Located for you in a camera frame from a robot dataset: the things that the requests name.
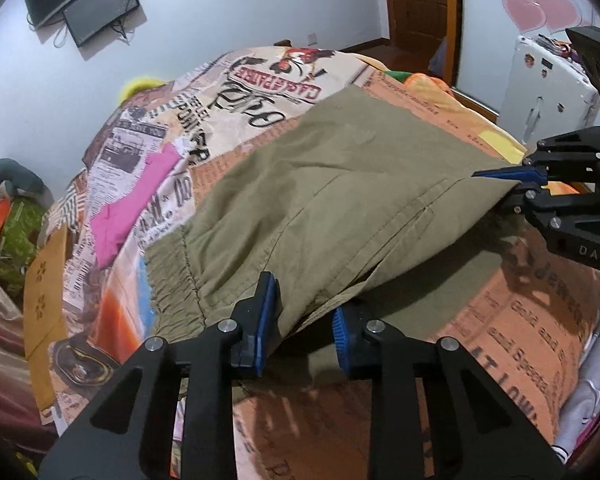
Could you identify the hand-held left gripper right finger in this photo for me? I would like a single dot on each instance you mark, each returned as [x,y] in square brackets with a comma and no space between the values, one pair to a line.
[341,341]

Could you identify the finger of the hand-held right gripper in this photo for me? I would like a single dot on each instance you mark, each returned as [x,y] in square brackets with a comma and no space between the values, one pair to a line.
[515,174]
[570,232]

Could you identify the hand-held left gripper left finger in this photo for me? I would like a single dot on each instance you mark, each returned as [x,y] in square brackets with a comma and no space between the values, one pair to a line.
[267,321]

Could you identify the olive green pants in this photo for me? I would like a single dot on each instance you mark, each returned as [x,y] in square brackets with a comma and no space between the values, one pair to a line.
[330,185]

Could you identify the white suitcase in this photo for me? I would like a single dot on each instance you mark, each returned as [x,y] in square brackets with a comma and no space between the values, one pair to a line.
[545,95]

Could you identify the newspaper print blanket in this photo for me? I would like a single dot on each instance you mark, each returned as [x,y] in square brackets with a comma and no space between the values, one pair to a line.
[505,320]

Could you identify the grey white cloth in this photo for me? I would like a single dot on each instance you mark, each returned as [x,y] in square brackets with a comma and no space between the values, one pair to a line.
[590,385]

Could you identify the wooden door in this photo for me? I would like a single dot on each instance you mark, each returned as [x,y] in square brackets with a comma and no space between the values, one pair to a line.
[420,0]

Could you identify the brown paper envelope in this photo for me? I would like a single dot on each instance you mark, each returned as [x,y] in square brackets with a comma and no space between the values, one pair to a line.
[45,310]

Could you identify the green patterned bag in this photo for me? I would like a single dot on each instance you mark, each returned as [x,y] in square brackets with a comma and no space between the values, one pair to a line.
[17,245]

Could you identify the yellow plush toy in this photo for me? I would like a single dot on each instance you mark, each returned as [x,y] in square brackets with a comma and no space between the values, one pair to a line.
[140,89]

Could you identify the wooden bedpost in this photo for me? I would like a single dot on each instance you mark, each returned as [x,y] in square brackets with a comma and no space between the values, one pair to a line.
[283,43]

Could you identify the striped pink cloth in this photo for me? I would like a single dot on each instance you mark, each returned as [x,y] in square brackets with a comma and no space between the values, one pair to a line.
[0,350]

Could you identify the grey plush toy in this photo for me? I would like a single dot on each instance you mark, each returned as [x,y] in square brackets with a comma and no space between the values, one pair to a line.
[15,172]

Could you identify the flat black monitor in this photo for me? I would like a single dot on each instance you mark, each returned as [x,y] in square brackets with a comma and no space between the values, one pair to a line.
[102,7]

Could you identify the pink heart wall sticker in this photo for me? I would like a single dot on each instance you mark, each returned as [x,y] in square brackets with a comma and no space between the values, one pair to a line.
[535,7]

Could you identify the white wall socket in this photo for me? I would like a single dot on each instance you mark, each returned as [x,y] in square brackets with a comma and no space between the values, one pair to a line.
[311,38]

